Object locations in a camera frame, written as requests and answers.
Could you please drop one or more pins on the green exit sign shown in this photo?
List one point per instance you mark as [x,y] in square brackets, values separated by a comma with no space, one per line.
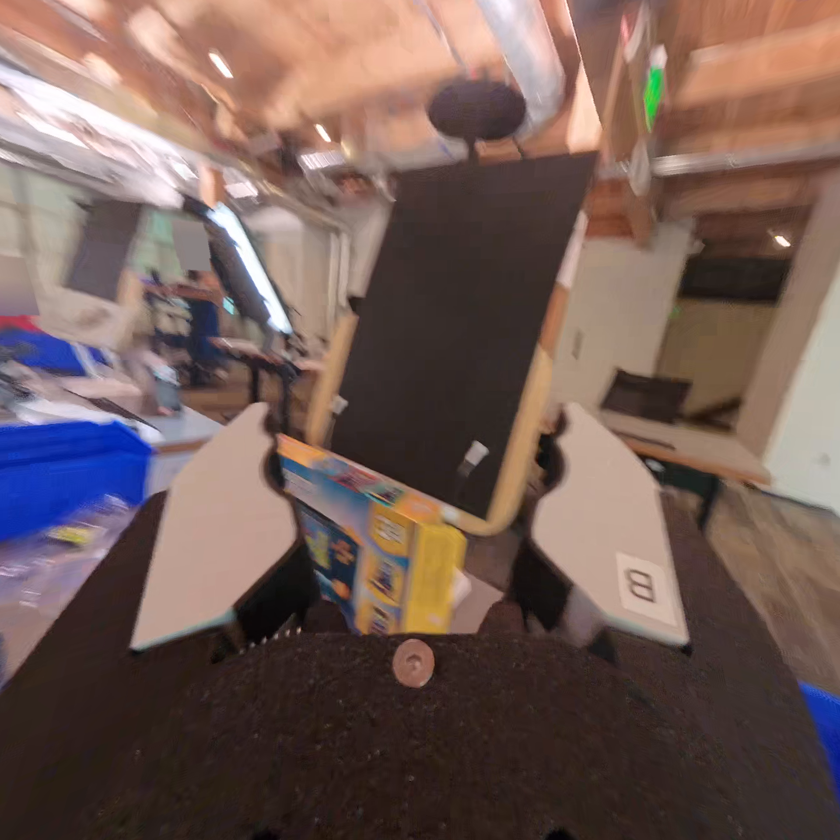
[653,92]

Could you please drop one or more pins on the silver ventilation duct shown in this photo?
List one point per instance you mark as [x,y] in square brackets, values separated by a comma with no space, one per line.
[525,52]

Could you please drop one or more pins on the blue storage bin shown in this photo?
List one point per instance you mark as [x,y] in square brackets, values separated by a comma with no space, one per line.
[65,466]
[39,351]

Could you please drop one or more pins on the grey desk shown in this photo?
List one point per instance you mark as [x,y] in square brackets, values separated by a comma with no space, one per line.
[689,446]

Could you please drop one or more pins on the black panel with wooden frame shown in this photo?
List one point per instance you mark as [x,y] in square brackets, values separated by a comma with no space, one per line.
[459,295]

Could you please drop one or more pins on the bright tilted display screen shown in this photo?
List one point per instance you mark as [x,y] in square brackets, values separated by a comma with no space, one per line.
[253,262]

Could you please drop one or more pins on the colourful brick set box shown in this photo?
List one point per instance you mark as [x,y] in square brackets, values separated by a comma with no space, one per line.
[394,544]

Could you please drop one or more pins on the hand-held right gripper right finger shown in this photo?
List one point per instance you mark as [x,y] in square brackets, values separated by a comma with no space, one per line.
[604,518]

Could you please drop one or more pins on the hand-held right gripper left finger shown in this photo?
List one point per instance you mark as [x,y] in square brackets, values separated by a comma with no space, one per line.
[223,525]

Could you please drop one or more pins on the black flat screen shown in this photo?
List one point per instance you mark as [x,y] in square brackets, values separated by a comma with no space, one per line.
[646,394]

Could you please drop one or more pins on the black round hanging fixture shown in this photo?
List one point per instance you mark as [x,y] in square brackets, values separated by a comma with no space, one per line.
[476,108]

